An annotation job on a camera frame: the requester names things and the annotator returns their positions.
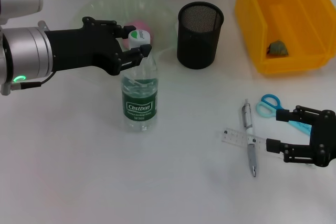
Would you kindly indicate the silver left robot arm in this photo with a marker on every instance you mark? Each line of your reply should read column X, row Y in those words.
column 26, row 51

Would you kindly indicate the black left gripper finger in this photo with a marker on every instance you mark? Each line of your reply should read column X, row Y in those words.
column 145, row 51
column 128, row 30

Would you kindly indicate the green plastic wrapper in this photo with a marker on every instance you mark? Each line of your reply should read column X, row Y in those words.
column 278, row 48

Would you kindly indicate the black mesh pen holder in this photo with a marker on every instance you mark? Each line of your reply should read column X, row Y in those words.
column 197, row 48

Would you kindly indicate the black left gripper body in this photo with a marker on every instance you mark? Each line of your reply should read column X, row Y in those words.
column 84, row 48

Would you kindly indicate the clear plastic ruler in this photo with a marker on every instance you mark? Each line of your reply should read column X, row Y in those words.
column 233, row 134

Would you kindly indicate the green glass fruit plate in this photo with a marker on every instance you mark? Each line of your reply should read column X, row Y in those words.
column 162, row 19

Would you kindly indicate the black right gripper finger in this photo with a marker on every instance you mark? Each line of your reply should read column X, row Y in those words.
column 273, row 145
column 283, row 116

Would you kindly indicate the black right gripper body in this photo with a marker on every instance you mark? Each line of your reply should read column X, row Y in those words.
column 324, row 137

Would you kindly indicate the yellow plastic bin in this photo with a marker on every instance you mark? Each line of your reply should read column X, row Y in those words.
column 288, row 37

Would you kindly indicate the blue plastic scissors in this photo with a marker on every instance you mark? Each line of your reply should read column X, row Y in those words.
column 302, row 127

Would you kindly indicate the silver ballpoint pen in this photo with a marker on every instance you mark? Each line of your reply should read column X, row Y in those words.
column 252, row 155

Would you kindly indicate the pink peach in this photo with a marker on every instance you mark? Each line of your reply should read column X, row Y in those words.
column 141, row 23

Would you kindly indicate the clear green-label water bottle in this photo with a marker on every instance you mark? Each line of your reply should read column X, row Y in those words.
column 140, row 108

